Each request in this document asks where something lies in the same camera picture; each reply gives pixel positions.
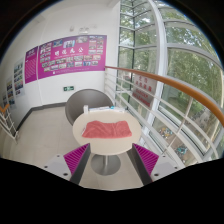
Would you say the white metal balustrade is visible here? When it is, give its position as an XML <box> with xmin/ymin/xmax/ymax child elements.
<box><xmin>105</xmin><ymin>66</ymin><xmax>224</xmax><ymax>166</ymax></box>

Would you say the pink red towel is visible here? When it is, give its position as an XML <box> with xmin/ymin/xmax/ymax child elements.
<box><xmin>82</xmin><ymin>121</ymin><xmax>132</xmax><ymax>139</ymax></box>

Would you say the white stair railing left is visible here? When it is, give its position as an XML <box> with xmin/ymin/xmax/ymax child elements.
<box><xmin>0</xmin><ymin>104</ymin><xmax>18</xmax><ymax>142</ymax></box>

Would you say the white box on table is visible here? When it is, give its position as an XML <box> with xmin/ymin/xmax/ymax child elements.
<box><xmin>89</xmin><ymin>106</ymin><xmax>113</xmax><ymax>112</ymax></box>

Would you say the narrow purple text poster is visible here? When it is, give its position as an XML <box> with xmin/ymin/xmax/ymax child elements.
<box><xmin>24</xmin><ymin>47</ymin><xmax>38</xmax><ymax>84</ymax></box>

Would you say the round white pedestal table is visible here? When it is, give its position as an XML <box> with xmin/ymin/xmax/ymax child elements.
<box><xmin>73</xmin><ymin>109</ymin><xmax>141</xmax><ymax>176</ymax></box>

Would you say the wide purple photo poster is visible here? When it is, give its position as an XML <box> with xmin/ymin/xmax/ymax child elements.
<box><xmin>38</xmin><ymin>35</ymin><xmax>107</xmax><ymax>79</ymax></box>

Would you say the small white cup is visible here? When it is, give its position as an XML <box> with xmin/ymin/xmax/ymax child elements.
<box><xmin>83</xmin><ymin>105</ymin><xmax>88</xmax><ymax>113</ymax></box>

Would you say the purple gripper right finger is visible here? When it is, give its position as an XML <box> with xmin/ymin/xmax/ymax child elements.
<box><xmin>127</xmin><ymin>144</ymin><xmax>159</xmax><ymax>185</ymax></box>

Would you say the white photo poster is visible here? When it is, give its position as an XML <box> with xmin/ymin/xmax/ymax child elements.
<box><xmin>13</xmin><ymin>60</ymin><xmax>24</xmax><ymax>96</ymax></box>

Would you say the grey tub chair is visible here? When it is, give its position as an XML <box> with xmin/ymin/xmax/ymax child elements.
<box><xmin>65</xmin><ymin>89</ymin><xmax>113</xmax><ymax>125</ymax></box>

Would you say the orange wooden handrail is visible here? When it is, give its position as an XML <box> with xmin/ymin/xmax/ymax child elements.
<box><xmin>115</xmin><ymin>67</ymin><xmax>224</xmax><ymax>127</ymax></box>

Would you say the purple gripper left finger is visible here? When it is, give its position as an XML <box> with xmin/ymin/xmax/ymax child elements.
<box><xmin>64</xmin><ymin>144</ymin><xmax>91</xmax><ymax>184</ymax></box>

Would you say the green exit sign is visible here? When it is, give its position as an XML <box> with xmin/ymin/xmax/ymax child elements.
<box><xmin>63</xmin><ymin>86</ymin><xmax>74</xmax><ymax>91</ymax></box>

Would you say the red lettered window sign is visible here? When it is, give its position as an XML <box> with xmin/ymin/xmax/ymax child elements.
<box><xmin>132</xmin><ymin>75</ymin><xmax>157</xmax><ymax>107</ymax></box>

